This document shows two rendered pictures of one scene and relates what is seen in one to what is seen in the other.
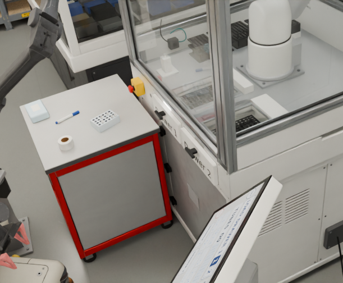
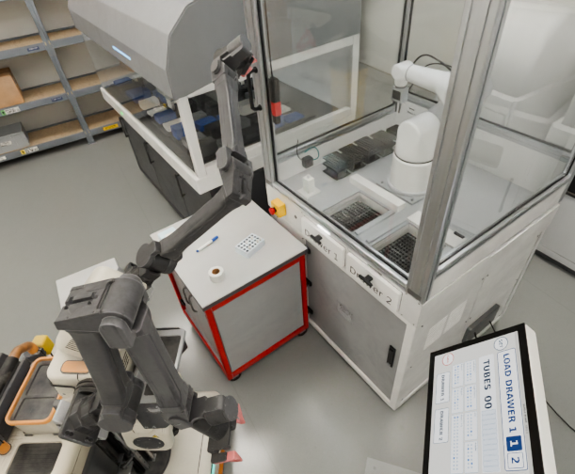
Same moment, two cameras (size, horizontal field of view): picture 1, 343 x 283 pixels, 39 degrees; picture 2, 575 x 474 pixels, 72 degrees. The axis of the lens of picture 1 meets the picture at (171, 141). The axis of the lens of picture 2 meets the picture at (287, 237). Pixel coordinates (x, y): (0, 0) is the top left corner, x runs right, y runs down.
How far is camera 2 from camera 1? 73 cm
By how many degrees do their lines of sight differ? 11
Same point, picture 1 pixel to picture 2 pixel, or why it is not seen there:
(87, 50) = (213, 171)
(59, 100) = not seen: hidden behind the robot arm
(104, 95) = (237, 216)
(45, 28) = (239, 170)
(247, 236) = (541, 407)
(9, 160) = not seen: hidden behind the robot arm
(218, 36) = (452, 173)
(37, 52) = (234, 200)
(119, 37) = not seen: hidden behind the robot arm
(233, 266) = (549, 453)
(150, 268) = (296, 378)
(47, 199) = (174, 317)
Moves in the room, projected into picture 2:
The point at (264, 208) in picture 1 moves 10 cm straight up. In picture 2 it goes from (536, 366) to (551, 343)
